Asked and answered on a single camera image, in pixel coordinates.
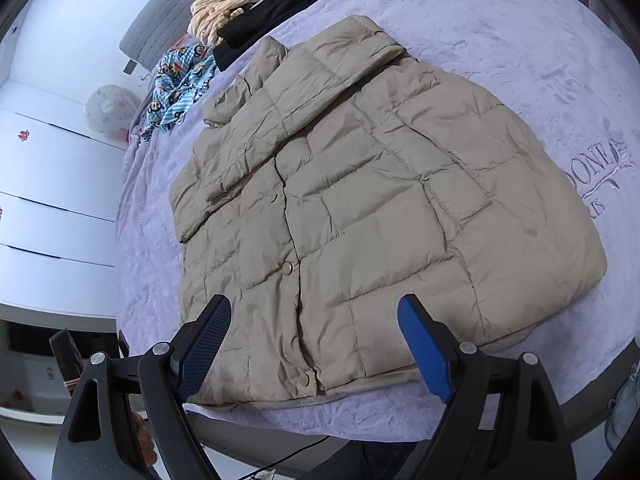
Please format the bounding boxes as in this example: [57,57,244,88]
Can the blue monkey print garment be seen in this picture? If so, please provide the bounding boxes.
[140,40,217,140]

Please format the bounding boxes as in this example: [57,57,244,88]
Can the peach striped garment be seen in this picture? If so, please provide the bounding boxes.
[186,0,259,47]

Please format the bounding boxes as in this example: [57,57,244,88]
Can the black cable on floor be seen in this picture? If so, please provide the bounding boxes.
[234,433,331,480]

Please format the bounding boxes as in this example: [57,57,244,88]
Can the beige puffer jacket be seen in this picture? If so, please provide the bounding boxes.
[169,15,607,406]

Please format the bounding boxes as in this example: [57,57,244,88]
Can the grey blue bag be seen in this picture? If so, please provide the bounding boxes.
[604,363,639,453]

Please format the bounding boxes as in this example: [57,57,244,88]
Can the black folded garment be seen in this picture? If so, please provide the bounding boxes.
[213,0,318,72]

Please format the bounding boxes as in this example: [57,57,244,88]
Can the grey quilted headboard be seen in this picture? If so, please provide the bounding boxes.
[119,0,194,70]

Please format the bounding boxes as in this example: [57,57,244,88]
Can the person's hand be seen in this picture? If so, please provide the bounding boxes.
[131,412,157,467]

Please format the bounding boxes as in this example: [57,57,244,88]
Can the white wardrobe doors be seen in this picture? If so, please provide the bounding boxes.
[1,80,126,318]

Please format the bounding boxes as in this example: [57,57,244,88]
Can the lavender plush bedspread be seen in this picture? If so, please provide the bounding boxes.
[115,0,639,442]

